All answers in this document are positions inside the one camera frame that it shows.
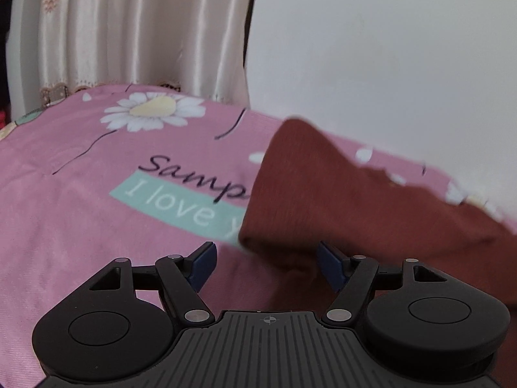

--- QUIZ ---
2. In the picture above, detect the dark red knit garment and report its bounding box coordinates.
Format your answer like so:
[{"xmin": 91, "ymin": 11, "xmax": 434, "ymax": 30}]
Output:
[{"xmin": 239, "ymin": 119, "xmax": 516, "ymax": 387}]

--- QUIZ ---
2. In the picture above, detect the pink floral bed sheet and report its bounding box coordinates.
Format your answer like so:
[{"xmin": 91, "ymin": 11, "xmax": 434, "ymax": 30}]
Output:
[{"xmin": 1, "ymin": 85, "xmax": 516, "ymax": 387}]

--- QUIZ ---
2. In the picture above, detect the cream satin curtain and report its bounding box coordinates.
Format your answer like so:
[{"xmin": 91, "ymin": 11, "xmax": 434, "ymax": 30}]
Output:
[{"xmin": 6, "ymin": 0, "xmax": 253, "ymax": 116}]

